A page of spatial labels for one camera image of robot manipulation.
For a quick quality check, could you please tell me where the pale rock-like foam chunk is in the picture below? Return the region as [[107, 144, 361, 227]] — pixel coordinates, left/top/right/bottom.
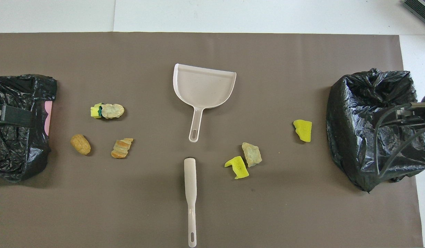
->
[[242, 142, 263, 168]]

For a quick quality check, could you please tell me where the brown oval nugget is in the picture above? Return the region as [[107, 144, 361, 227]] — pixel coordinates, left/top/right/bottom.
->
[[70, 134, 91, 155]]

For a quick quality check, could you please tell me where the left black trash bag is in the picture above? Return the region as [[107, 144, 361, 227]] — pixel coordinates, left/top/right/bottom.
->
[[326, 68, 425, 193]]

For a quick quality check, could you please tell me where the black trash bag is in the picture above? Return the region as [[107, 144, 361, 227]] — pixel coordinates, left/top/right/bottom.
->
[[0, 74, 57, 183], [326, 68, 425, 193]]

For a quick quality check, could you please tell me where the brown table mat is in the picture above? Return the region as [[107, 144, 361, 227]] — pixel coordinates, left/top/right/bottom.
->
[[0, 32, 423, 248]]

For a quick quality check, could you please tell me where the beige hand brush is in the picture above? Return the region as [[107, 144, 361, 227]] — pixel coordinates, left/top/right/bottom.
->
[[184, 158, 197, 248]]

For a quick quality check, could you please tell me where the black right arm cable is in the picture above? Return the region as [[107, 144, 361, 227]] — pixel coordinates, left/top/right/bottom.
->
[[372, 103, 425, 178]]

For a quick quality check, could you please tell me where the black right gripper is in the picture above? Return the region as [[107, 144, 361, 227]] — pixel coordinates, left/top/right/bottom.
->
[[397, 92, 425, 127]]

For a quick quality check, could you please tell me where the pale pink plastic dustpan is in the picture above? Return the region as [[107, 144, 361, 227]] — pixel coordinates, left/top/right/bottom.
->
[[173, 63, 237, 143]]

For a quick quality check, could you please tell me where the bent yellow sponge piece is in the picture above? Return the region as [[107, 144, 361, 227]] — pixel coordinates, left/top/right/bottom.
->
[[224, 156, 250, 180]]

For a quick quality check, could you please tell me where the right black trash bag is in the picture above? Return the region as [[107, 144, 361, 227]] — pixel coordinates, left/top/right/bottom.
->
[[0, 74, 57, 183]]

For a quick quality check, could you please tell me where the striped croissant piece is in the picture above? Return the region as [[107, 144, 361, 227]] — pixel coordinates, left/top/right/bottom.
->
[[111, 138, 134, 159]]

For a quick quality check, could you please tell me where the dark ribbed flat object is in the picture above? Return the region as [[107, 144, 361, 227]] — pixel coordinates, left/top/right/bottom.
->
[[402, 0, 425, 30]]

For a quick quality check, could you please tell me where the yellow sponge with green pad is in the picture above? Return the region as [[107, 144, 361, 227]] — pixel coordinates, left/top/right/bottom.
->
[[90, 102, 103, 119]]

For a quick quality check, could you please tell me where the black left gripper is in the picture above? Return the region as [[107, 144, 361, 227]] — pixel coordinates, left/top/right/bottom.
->
[[0, 104, 36, 128]]

